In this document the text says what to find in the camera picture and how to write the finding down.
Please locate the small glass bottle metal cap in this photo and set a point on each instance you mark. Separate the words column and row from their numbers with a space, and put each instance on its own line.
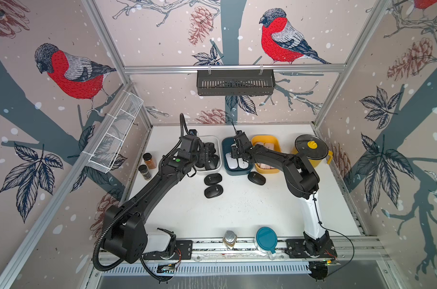
column 229, row 239

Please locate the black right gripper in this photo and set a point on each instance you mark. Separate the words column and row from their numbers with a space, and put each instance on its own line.
column 234, row 153

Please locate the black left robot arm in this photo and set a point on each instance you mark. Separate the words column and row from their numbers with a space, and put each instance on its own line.
column 124, row 234

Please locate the teal round lid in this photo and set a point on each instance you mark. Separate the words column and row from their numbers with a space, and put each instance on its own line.
column 266, row 242

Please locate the black hanging wire basket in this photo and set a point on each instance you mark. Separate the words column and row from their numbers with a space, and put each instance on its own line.
column 235, row 83

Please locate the black mouse top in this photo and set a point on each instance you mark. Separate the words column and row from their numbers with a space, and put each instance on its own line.
column 213, row 179

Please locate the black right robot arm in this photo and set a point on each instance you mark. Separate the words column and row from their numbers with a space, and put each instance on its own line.
column 302, row 182

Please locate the yellow storage box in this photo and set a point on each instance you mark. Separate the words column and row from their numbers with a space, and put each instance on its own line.
column 269, row 142

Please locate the white wire mesh shelf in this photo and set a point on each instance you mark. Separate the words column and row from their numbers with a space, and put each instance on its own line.
column 103, row 158

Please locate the teal storage box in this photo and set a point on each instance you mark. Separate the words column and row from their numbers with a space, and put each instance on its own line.
column 226, row 147

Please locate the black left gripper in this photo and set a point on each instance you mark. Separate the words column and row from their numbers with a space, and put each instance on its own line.
column 201, row 153

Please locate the white storage box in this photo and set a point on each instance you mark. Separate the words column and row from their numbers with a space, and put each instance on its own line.
column 214, row 140

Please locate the aluminium mounting rail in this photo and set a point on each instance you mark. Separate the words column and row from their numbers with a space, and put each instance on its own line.
column 212, row 256

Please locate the glass pot lid yellow knob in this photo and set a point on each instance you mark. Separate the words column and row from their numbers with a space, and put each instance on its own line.
column 311, row 146

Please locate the dark spice jar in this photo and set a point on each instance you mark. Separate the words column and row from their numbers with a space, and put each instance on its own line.
column 145, row 172

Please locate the yellow electric cooking pot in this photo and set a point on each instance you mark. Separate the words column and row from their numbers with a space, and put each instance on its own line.
column 321, row 160

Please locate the brown spice jar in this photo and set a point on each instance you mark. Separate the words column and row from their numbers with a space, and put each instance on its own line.
column 149, row 161

